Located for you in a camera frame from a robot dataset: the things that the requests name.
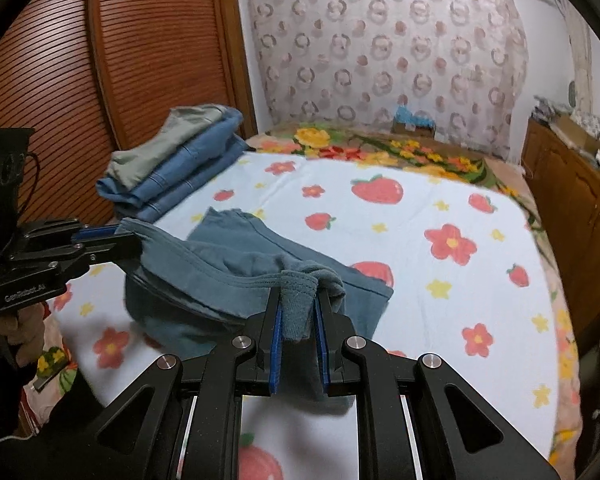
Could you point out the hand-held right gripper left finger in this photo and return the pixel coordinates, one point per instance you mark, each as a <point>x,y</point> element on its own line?
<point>278,340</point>

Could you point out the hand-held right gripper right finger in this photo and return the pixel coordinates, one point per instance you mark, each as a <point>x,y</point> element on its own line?
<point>321,345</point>

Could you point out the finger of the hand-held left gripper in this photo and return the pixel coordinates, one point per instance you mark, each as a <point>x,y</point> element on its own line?
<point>97,232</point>
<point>110,252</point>

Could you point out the teal pants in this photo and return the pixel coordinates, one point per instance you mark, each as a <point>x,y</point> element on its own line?
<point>220,265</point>

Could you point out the person's left forearm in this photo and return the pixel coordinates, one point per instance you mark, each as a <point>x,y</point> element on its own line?
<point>40,425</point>

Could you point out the folded grey pants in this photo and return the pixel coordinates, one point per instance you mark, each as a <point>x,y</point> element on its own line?
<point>180,135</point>

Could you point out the person's left hand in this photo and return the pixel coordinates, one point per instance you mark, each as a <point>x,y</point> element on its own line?
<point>27,327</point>

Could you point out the folded blue jeans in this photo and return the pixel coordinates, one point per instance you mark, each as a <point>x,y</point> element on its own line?
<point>190,195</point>
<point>200,160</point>

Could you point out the white strawberry print blanket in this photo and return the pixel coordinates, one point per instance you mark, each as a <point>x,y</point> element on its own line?
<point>430,310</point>

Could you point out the brown louvered wardrobe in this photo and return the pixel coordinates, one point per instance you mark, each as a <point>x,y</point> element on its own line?
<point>145,60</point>

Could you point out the floral blanket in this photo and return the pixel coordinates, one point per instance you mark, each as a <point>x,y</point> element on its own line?
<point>380,147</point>

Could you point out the cardboard box with blue items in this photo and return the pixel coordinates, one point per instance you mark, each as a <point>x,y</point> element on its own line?
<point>412,122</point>

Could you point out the wooden cabinet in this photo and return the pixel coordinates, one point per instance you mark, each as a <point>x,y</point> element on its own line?
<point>575,200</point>

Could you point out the circle patterned sheer curtain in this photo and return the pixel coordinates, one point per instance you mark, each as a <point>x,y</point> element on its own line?
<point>380,45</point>

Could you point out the open cardboard box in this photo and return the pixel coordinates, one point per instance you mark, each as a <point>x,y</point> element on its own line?
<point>577,132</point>

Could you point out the beige tied curtain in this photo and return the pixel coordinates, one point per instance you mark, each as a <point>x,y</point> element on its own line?
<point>582,55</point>

